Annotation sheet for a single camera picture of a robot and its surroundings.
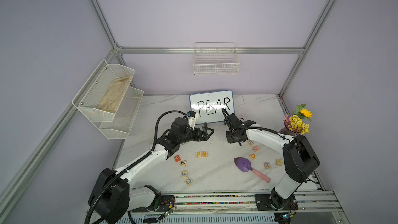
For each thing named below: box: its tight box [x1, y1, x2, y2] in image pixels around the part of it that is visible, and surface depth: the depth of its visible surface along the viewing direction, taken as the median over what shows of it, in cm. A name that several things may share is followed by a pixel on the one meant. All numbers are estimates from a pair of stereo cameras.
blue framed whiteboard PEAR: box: [189, 89, 235, 125], surface depth 103 cm
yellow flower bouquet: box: [283, 103, 314, 135], surface depth 79 cm
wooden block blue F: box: [181, 170, 188, 178], surface depth 84 cm
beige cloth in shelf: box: [96, 75, 133, 115], surface depth 81 cm
